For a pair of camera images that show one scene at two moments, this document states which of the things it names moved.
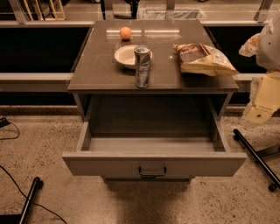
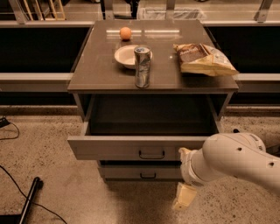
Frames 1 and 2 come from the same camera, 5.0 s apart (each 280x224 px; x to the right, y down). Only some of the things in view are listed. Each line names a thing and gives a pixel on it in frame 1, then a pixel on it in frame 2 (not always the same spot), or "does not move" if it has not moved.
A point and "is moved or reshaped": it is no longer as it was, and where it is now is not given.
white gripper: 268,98 -> 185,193
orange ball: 125,32 does not move
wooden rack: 42,18 does not move
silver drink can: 142,66 does not move
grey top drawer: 153,129 is moved or reshaped
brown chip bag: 204,59 does not move
